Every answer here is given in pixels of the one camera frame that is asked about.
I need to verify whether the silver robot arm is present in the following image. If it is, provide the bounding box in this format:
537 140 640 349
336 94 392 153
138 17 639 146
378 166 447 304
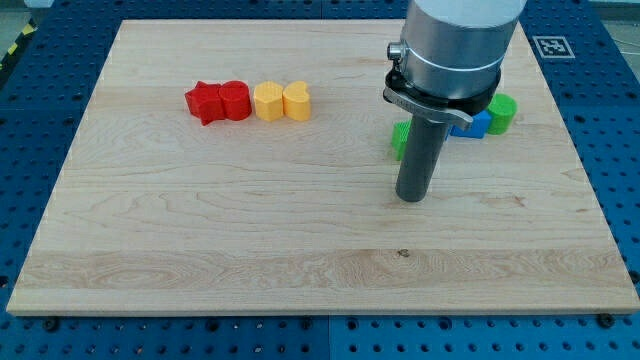
383 0 525 130

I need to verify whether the green star block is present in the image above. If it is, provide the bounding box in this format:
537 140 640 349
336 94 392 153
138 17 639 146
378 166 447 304
391 120 411 161

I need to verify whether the red star block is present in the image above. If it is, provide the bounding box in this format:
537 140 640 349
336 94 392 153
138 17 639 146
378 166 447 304
184 81 226 126

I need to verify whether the blue triangle block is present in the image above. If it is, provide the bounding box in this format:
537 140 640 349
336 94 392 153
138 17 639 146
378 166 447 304
450 110 492 139

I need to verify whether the yellow heart block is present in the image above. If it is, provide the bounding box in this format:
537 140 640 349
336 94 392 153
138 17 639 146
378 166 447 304
283 81 311 121

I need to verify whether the yellow hexagon block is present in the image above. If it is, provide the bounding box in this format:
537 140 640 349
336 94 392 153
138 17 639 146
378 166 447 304
253 81 284 121

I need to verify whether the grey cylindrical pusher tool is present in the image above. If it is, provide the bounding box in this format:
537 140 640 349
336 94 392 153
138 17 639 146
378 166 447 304
395 116 449 202

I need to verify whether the red round block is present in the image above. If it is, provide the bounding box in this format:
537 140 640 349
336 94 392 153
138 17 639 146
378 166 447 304
219 80 252 121

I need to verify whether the wooden board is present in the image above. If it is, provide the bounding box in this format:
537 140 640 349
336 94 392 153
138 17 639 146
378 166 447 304
7 20 639 316

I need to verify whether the green round block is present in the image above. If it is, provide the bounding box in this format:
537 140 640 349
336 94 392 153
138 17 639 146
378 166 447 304
487 94 518 135

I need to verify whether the white fiducial marker tag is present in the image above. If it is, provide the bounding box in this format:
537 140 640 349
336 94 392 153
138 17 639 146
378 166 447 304
533 36 575 59

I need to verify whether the black yellow hazard tape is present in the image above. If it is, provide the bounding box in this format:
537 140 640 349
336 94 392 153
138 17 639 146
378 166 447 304
1 18 38 71

